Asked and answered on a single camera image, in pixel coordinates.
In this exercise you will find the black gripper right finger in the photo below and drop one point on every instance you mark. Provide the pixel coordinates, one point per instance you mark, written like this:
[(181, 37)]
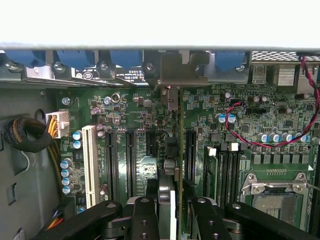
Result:
[(210, 220)]

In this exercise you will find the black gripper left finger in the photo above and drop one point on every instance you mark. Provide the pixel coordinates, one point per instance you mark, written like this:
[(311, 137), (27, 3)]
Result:
[(145, 220)]

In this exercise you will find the long PCIe expansion slot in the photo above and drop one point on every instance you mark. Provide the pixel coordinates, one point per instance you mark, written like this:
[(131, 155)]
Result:
[(131, 162), (111, 165), (191, 155)]

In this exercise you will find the CPU socket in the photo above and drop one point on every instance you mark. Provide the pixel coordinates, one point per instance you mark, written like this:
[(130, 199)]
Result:
[(272, 207)]

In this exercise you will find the metal socket cover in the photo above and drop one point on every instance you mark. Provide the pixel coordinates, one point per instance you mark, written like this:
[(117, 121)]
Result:
[(277, 188)]

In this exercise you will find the short PCIe expansion slot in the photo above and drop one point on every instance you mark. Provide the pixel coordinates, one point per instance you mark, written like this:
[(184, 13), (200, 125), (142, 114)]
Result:
[(151, 142)]

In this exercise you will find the white PCI expansion slot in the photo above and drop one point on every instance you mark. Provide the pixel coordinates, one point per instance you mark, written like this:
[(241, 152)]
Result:
[(89, 162)]

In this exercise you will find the green motherboard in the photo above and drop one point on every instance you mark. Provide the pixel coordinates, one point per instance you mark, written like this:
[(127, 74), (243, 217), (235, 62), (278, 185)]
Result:
[(140, 117)]

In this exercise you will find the thin metal locking lever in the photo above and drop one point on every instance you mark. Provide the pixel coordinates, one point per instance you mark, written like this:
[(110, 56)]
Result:
[(313, 186)]

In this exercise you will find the open dark PC case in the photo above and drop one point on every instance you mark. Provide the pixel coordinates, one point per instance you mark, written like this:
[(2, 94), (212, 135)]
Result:
[(25, 175)]

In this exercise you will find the white power connector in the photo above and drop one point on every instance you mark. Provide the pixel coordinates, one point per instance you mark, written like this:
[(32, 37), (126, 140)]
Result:
[(58, 123)]

